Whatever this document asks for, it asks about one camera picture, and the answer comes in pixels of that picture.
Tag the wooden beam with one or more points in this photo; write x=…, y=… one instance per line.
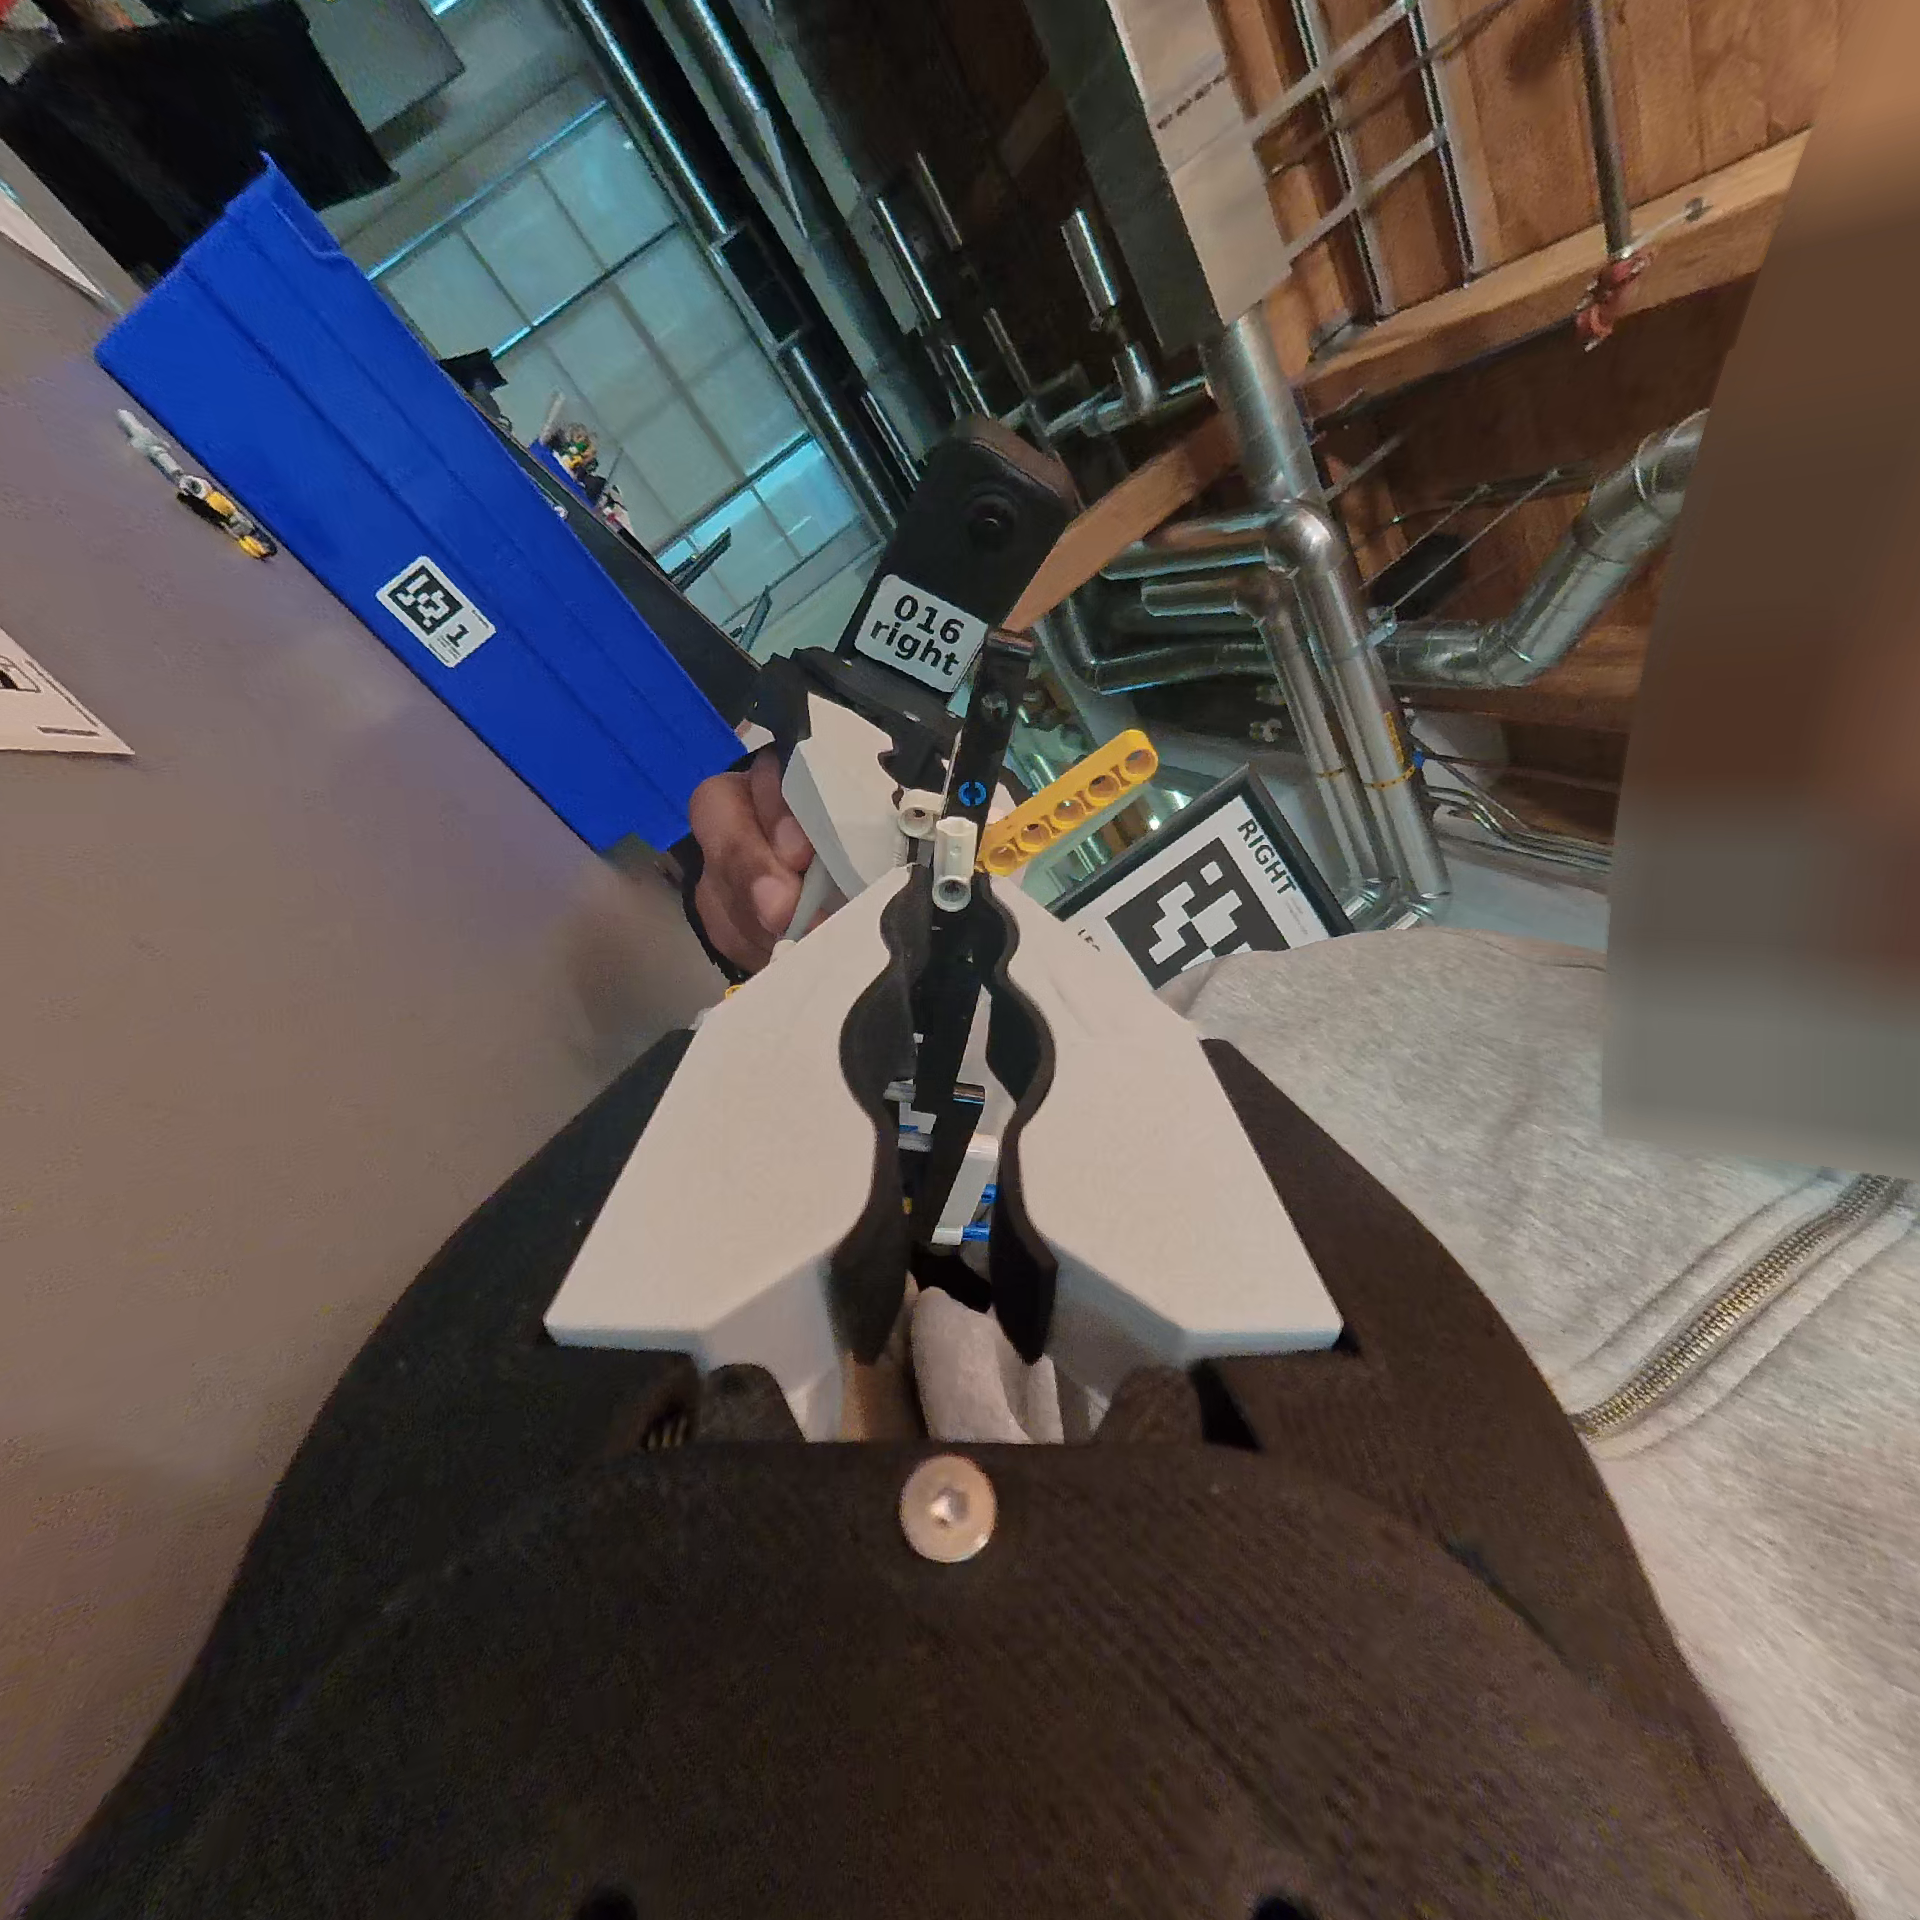
x=1500, y=307

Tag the scattered loose lego pieces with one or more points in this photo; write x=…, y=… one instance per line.
x=224, y=517

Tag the silver round metal duct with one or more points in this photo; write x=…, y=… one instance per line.
x=1341, y=675

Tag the grey zip hoodie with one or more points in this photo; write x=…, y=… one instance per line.
x=1500, y=1126

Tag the silver elbow metal duct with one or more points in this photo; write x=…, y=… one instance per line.
x=1621, y=523

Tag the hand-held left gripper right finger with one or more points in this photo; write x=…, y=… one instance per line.
x=1170, y=1201

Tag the person's right hand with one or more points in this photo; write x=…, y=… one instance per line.
x=743, y=855

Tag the blue plastic bin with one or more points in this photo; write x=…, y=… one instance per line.
x=375, y=421

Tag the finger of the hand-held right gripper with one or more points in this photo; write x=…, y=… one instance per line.
x=848, y=797

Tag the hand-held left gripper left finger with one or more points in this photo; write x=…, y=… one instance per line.
x=704, y=1201

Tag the white printed paper sheet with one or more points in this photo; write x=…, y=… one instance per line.
x=43, y=705
x=37, y=247

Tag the lego technic assembly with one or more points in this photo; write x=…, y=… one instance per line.
x=983, y=750

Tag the large glass window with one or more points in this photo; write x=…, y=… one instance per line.
x=599, y=299

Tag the rectangular metal duct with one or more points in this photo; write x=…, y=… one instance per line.
x=1185, y=149

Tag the framed black white marker sign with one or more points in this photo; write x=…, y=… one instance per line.
x=1200, y=902

